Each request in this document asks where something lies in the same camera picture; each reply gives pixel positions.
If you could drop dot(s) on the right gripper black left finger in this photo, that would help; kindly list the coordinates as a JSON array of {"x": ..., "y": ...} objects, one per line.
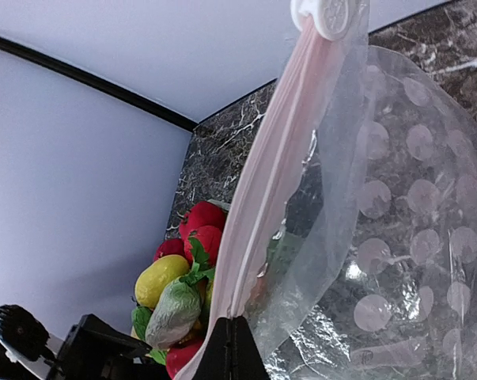
[{"x": 215, "y": 363}]

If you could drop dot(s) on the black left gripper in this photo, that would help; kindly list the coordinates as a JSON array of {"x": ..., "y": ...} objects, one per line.
[{"x": 94, "y": 350}]

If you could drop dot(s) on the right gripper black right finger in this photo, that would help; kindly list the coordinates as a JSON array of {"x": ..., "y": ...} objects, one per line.
[{"x": 247, "y": 363}]

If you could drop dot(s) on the clear dotted zip bag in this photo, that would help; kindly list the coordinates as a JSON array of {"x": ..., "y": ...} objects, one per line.
[{"x": 351, "y": 242}]

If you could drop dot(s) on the red toy apple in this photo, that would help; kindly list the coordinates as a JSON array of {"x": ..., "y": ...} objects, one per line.
[{"x": 181, "y": 354}]

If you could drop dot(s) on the white toy bitter gourd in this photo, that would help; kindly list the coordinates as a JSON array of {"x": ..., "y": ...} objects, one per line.
[{"x": 177, "y": 310}]

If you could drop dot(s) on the yellow toy mango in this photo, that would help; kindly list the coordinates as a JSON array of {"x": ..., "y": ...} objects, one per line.
[{"x": 153, "y": 280}]

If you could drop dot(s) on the red toy tomato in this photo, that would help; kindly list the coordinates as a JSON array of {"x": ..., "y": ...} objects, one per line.
[{"x": 172, "y": 246}]

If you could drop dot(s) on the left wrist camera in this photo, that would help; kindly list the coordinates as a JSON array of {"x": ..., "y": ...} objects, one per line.
[{"x": 23, "y": 333}]

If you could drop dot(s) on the black left corner post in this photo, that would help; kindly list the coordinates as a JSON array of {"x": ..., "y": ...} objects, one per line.
[{"x": 97, "y": 83}]

